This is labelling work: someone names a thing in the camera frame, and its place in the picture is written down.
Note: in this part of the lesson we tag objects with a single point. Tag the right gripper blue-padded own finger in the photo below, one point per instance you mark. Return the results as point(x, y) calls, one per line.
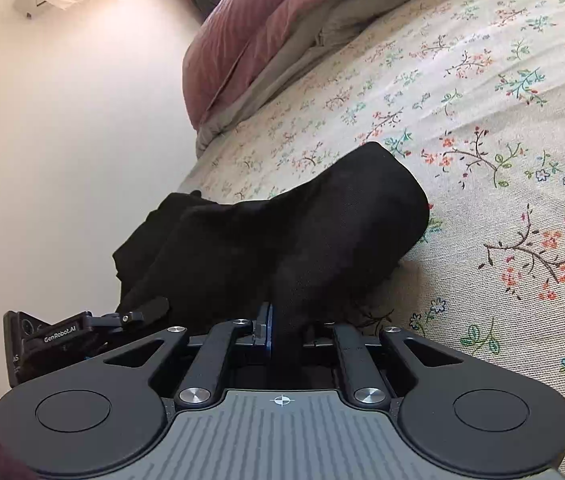
point(263, 327)

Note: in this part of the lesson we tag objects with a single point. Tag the folded black garment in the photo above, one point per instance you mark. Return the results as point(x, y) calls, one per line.
point(133, 258)

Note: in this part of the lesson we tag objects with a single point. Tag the black pants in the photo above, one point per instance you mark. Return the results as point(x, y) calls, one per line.
point(309, 252)

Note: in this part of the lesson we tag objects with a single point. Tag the floral bed sheet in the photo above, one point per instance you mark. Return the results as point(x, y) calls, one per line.
point(470, 96)

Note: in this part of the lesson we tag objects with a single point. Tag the mauve pink pillow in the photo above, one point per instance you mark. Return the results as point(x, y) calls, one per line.
point(232, 47)

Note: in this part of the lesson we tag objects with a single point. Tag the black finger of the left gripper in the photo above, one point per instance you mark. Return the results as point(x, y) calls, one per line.
point(145, 315)

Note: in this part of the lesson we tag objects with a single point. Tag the grey blanket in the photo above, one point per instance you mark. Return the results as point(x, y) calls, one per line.
point(325, 29)

